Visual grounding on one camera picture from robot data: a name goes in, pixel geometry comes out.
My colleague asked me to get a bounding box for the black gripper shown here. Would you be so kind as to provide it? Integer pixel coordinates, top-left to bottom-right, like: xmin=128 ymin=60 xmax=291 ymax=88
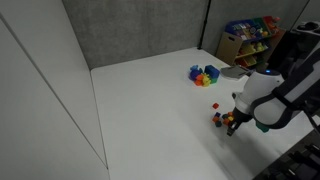
xmin=227 ymin=108 xmax=252 ymax=136

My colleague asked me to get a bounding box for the green toy box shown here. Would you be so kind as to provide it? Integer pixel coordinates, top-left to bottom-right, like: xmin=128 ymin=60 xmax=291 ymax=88
xmin=210 ymin=78 xmax=218 ymax=84

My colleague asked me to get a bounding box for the wooden toy shelf with bins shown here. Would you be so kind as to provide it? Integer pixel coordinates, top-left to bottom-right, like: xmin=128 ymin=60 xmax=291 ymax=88
xmin=216 ymin=16 xmax=285 ymax=69

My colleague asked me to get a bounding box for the pile of colourful toys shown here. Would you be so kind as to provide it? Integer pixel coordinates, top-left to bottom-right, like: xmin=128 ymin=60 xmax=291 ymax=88
xmin=189 ymin=65 xmax=211 ymax=87

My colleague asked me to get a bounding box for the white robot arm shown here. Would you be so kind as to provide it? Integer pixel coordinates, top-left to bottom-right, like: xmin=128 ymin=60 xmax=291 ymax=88
xmin=227 ymin=49 xmax=320 ymax=136

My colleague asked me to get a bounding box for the pile of small coloured blocks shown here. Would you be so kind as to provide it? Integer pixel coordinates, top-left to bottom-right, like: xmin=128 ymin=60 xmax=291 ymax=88
xmin=212 ymin=112 xmax=234 ymax=127

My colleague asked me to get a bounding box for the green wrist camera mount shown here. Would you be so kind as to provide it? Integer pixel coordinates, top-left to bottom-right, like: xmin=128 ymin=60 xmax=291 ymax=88
xmin=256 ymin=121 xmax=269 ymax=133

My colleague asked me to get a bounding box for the lone red block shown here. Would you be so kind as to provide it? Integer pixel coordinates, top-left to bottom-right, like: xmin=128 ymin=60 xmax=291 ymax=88
xmin=212 ymin=103 xmax=219 ymax=109

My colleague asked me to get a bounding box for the blue toy box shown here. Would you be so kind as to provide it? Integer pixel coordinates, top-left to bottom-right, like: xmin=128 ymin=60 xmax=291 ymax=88
xmin=205 ymin=65 xmax=220 ymax=79

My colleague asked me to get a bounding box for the black tripod pole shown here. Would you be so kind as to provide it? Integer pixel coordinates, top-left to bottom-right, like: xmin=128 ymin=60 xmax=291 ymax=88
xmin=197 ymin=0 xmax=212 ymax=50

